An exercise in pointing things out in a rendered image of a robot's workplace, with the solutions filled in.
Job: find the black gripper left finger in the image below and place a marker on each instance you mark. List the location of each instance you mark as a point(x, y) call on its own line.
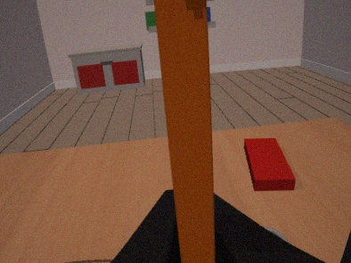
point(156, 240)

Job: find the blue handle with grey ring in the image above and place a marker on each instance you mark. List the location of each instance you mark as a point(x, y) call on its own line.
point(277, 233)

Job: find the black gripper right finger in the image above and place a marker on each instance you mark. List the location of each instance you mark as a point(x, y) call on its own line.
point(239, 239)

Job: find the orange handle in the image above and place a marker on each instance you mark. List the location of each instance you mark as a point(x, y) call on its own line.
point(182, 31)

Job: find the red rectangular block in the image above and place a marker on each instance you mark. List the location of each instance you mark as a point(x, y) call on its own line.
point(268, 167)

